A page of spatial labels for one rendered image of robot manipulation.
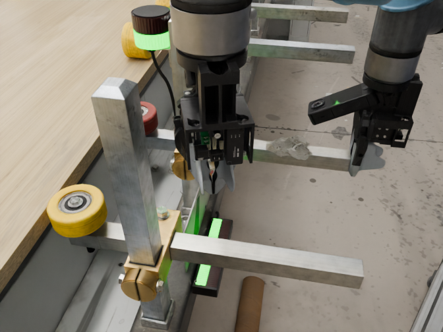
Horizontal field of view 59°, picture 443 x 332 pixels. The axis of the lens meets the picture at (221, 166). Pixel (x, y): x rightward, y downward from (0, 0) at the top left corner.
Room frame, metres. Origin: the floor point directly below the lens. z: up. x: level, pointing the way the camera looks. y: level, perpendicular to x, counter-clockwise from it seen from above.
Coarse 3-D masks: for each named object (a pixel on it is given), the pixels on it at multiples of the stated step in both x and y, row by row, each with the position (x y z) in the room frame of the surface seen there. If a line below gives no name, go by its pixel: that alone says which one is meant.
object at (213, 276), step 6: (222, 222) 0.55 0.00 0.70; (228, 222) 0.55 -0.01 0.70; (222, 228) 0.53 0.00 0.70; (228, 228) 0.53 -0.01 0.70; (222, 234) 0.52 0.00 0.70; (228, 234) 0.52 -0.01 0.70; (210, 270) 0.43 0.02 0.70; (216, 270) 0.43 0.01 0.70; (210, 276) 0.42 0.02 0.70; (216, 276) 0.42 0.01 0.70; (210, 282) 0.41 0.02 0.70; (216, 282) 0.41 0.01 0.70
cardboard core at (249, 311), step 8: (248, 280) 0.84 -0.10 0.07; (256, 280) 0.83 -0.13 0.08; (248, 288) 0.80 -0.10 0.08; (256, 288) 0.80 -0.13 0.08; (240, 296) 0.79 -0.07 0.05; (248, 296) 0.77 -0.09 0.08; (256, 296) 0.77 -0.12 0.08; (240, 304) 0.75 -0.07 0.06; (248, 304) 0.74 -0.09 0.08; (256, 304) 0.74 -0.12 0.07; (240, 312) 0.71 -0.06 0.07; (248, 312) 0.71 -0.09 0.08; (256, 312) 0.71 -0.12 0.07; (240, 320) 0.68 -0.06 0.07; (248, 320) 0.68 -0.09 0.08; (256, 320) 0.68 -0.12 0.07; (240, 328) 0.65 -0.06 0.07; (248, 328) 0.65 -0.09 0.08; (256, 328) 0.66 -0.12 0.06
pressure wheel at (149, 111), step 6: (144, 102) 0.68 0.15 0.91; (144, 108) 0.67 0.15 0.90; (150, 108) 0.66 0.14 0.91; (144, 114) 0.64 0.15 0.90; (150, 114) 0.64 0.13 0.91; (156, 114) 0.65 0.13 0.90; (144, 120) 0.62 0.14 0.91; (150, 120) 0.63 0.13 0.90; (156, 120) 0.65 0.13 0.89; (144, 126) 0.62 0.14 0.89; (150, 126) 0.63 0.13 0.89; (156, 126) 0.64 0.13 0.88; (150, 132) 0.62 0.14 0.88
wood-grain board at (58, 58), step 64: (0, 0) 1.34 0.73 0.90; (64, 0) 1.34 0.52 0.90; (128, 0) 1.34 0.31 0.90; (0, 64) 0.87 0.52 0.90; (64, 64) 0.87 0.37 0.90; (128, 64) 0.87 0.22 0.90; (0, 128) 0.60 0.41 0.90; (64, 128) 0.60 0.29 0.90; (0, 192) 0.43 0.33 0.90; (0, 256) 0.31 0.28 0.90
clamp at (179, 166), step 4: (176, 148) 0.58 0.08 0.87; (176, 152) 0.57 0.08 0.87; (176, 156) 0.57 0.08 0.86; (180, 156) 0.56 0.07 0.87; (172, 160) 0.57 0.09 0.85; (176, 160) 0.55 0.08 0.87; (180, 160) 0.55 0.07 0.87; (184, 160) 0.55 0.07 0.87; (172, 164) 0.56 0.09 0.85; (176, 164) 0.55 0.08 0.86; (180, 164) 0.55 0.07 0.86; (184, 164) 0.55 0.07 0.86; (172, 168) 0.55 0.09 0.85; (176, 168) 0.55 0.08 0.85; (180, 168) 0.55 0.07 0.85; (184, 168) 0.55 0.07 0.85; (176, 172) 0.55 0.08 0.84; (180, 172) 0.55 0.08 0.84; (184, 172) 0.55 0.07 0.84; (188, 172) 0.55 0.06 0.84; (180, 176) 0.55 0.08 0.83; (184, 176) 0.55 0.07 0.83; (188, 176) 0.55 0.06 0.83; (192, 176) 0.54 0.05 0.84
